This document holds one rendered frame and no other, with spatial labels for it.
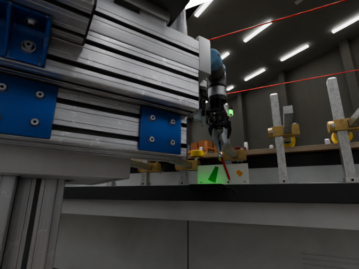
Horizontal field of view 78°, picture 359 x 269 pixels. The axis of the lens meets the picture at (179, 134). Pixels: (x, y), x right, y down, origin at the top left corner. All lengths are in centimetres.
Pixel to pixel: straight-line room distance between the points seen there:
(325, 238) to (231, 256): 47
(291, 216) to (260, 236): 28
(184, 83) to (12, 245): 47
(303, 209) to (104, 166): 89
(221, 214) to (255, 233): 26
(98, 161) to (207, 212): 81
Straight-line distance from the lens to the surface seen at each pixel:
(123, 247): 172
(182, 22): 94
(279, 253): 136
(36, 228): 58
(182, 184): 121
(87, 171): 47
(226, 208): 116
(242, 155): 114
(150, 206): 133
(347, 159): 115
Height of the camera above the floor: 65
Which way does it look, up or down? 16 degrees up
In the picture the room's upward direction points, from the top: straight up
